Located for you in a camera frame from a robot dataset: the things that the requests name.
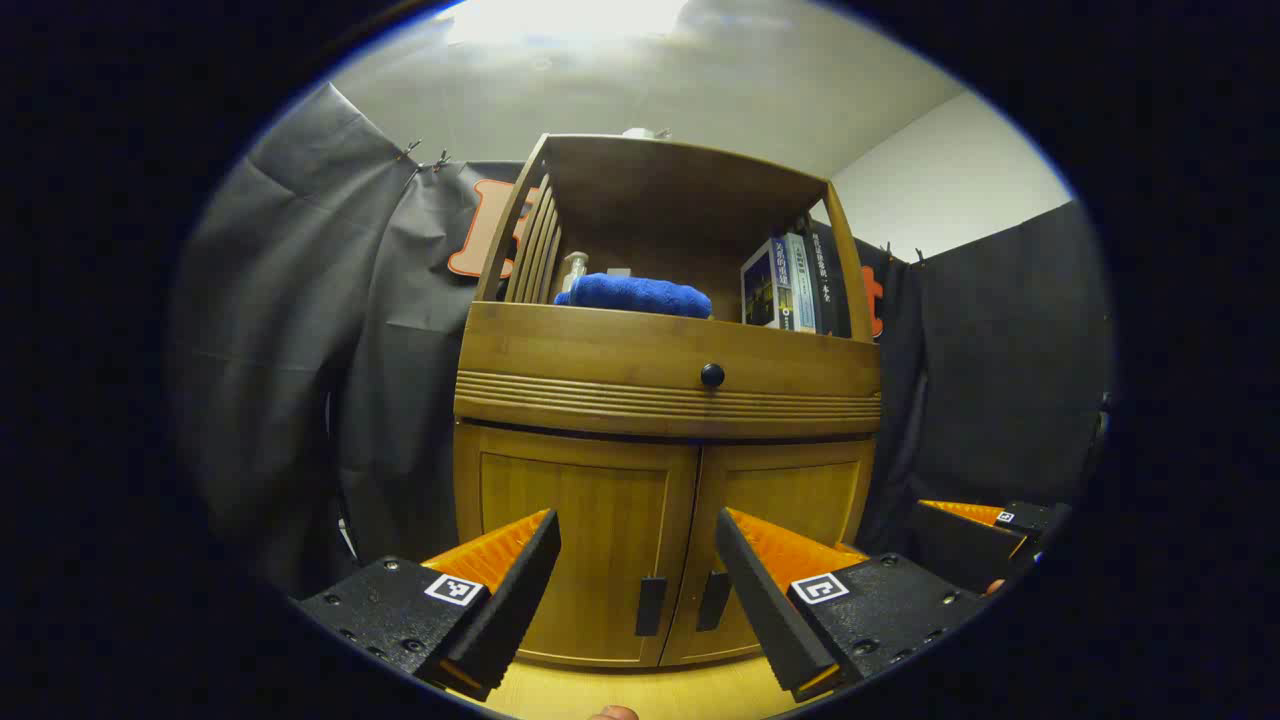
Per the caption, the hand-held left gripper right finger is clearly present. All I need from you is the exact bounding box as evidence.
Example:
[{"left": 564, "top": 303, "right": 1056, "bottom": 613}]
[{"left": 714, "top": 507, "right": 991, "bottom": 703}]

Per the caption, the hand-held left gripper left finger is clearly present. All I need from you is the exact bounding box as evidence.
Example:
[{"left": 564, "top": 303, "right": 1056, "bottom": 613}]
[{"left": 297, "top": 508, "right": 563, "bottom": 703}]

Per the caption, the black door handle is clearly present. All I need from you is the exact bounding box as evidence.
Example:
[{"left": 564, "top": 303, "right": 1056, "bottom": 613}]
[{"left": 636, "top": 577, "right": 668, "bottom": 637}]

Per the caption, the wooden shoe cabinet door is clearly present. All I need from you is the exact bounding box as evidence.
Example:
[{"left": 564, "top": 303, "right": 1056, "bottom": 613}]
[
  {"left": 453, "top": 420, "right": 699, "bottom": 669},
  {"left": 660, "top": 437, "right": 878, "bottom": 668}
]

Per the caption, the wooden double-door shoe cabinet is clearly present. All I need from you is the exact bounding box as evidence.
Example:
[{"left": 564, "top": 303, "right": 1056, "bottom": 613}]
[{"left": 452, "top": 133, "right": 883, "bottom": 669}]

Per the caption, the wooden drawer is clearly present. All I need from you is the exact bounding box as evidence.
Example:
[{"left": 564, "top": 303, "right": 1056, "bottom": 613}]
[{"left": 455, "top": 302, "right": 883, "bottom": 438}]

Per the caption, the light blue spine book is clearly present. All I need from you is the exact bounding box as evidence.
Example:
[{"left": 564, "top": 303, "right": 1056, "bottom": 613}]
[{"left": 783, "top": 232, "right": 819, "bottom": 334}]

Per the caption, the book with dark photo cover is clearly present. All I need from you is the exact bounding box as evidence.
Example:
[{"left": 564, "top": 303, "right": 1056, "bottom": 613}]
[{"left": 741, "top": 238, "right": 796, "bottom": 331}]

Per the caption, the black backdrop cloth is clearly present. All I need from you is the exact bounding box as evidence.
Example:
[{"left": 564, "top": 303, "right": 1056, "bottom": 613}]
[{"left": 170, "top": 82, "right": 1116, "bottom": 601}]

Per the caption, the blue towel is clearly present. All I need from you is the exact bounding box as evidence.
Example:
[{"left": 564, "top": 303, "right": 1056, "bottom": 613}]
[{"left": 553, "top": 273, "right": 713, "bottom": 320}]

